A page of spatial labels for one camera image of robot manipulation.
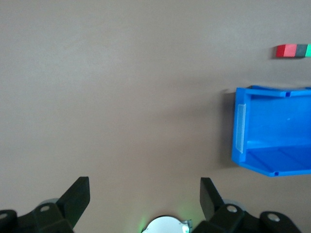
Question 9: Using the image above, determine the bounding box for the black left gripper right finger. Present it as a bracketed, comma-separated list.
[193, 177, 302, 233]

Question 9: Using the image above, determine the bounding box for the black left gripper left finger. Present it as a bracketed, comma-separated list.
[0, 176, 91, 233]

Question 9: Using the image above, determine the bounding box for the red cube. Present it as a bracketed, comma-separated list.
[276, 44, 297, 59]

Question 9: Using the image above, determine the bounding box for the blue plastic bin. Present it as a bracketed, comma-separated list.
[230, 84, 311, 178]

